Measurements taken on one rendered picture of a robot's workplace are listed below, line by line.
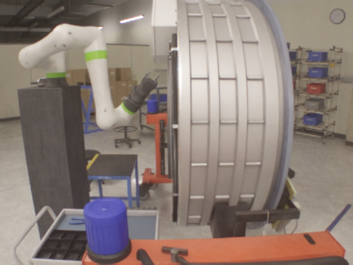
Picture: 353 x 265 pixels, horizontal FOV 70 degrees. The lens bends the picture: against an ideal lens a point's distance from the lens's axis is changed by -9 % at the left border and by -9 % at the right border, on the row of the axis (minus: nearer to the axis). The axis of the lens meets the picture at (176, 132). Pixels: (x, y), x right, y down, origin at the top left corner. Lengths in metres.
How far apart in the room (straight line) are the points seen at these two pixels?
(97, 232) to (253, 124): 0.74
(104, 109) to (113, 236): 0.82
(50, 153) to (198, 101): 1.06
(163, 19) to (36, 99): 0.91
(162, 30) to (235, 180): 0.76
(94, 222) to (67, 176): 1.12
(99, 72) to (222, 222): 0.95
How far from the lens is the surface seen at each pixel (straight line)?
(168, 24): 1.33
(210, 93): 1.11
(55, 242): 1.46
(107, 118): 1.42
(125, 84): 8.96
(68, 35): 1.37
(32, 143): 1.89
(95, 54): 1.44
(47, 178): 1.91
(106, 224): 0.72
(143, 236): 1.41
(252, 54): 1.24
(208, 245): 0.84
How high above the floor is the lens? 1.47
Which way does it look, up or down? 14 degrees down
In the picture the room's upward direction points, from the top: straight up
